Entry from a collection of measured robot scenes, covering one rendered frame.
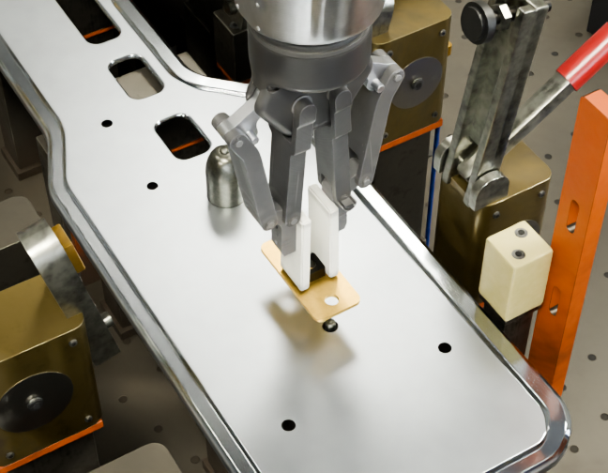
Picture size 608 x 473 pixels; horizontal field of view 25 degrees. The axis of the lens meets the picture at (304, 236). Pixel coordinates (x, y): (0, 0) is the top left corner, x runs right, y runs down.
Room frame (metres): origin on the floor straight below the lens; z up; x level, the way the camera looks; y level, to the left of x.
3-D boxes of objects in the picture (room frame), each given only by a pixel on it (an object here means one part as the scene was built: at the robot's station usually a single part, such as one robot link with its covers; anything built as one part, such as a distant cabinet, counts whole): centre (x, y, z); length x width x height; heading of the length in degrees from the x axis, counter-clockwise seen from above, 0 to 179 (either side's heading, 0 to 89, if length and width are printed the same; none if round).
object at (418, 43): (0.90, -0.09, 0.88); 0.11 x 0.07 x 0.37; 121
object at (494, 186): (0.70, -0.14, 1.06); 0.03 x 0.01 x 0.03; 121
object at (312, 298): (0.64, 0.00, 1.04); 0.08 x 0.04 x 0.01; 31
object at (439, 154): (0.74, -0.11, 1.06); 0.03 x 0.01 x 0.03; 121
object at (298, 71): (0.64, 0.00, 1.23); 0.08 x 0.07 x 0.09; 121
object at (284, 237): (0.63, 0.02, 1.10); 0.03 x 0.01 x 0.05; 121
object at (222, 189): (0.75, 0.06, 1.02); 0.03 x 0.03 x 0.07
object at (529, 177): (0.74, -0.16, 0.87); 0.10 x 0.07 x 0.35; 121
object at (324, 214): (0.65, -0.01, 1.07); 0.03 x 0.01 x 0.07; 31
